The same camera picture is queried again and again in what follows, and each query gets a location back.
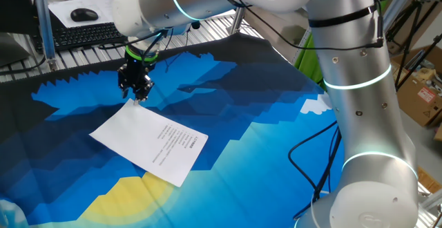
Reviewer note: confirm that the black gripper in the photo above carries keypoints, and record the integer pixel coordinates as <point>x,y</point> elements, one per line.
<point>136,74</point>

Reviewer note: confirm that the white printed paper sheet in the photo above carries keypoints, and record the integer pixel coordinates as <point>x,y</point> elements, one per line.
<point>145,141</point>

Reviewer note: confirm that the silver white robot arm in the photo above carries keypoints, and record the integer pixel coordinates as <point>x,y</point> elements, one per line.
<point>359,93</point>

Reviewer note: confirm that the black keyboard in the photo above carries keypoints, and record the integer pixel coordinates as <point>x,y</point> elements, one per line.
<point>79,36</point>

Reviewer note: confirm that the black computer mouse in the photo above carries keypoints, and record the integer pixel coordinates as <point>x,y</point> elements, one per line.
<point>84,14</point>

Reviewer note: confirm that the blue mountain print tablecloth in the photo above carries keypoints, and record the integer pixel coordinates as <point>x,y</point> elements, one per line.
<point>221,124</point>

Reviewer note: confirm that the white paper stack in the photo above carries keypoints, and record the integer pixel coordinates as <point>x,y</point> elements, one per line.
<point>100,5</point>

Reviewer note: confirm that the black computer monitor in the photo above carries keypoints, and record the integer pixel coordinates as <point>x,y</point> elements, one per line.
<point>15,7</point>

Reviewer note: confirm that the green cloth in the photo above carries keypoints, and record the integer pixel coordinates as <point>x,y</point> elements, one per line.
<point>307,65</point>

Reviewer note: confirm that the brown cardboard box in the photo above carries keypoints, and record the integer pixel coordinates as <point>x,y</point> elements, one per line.
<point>416,100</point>

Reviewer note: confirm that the black tripod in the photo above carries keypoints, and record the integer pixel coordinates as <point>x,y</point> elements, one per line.
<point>411,38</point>

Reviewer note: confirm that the aluminium frame post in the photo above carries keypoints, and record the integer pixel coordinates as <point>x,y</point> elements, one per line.
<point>45,24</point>
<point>237,20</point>

